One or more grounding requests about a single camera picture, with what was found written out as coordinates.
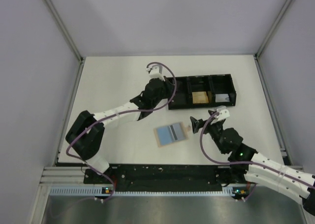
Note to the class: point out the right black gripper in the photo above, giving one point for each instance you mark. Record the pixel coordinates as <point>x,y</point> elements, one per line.
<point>197,124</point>

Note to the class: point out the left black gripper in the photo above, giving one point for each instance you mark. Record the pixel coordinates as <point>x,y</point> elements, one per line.
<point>169,87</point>

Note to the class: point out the beige card holder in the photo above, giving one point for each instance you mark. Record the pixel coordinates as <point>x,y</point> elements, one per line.
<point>171,134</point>

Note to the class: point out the light blue card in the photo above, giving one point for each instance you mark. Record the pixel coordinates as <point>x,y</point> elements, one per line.
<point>164,135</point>

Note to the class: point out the black three-compartment tray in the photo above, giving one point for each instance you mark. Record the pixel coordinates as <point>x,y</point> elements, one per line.
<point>212,84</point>

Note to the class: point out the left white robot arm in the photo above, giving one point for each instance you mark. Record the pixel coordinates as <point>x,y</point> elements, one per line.
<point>86,133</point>

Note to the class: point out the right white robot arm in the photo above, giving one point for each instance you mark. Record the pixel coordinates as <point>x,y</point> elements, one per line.
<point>254,166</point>

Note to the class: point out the gold cards stack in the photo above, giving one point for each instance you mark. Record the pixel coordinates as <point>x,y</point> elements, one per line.
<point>199,97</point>

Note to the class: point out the silver card in tray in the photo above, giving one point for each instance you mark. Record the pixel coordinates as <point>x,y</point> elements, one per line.
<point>222,98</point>

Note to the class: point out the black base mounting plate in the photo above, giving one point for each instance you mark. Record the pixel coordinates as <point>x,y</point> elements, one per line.
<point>227,178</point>

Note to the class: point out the steel sheet front panel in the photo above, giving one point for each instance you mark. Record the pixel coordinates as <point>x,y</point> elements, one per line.
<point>263,207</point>

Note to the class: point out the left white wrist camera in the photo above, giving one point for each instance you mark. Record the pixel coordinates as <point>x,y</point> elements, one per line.
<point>155,71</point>

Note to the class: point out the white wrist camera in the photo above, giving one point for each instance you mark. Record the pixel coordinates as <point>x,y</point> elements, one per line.
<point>219,114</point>
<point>155,71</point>

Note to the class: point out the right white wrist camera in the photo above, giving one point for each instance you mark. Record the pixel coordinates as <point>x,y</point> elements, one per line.
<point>219,114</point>

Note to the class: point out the right aluminium frame post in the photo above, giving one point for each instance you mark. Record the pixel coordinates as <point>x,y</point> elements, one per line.
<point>282,141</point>

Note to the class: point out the aluminium frame post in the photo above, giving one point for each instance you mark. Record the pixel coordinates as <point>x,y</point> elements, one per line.
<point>75,82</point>
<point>282,141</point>

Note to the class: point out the left aluminium frame post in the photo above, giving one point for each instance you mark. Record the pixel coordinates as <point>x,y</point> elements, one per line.
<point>75,82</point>

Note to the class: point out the aluminium front rail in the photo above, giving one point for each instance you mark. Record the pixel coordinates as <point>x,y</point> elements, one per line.
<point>49,176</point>

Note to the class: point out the grey slotted cable duct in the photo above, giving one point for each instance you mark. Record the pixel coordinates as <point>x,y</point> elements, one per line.
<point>105,191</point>

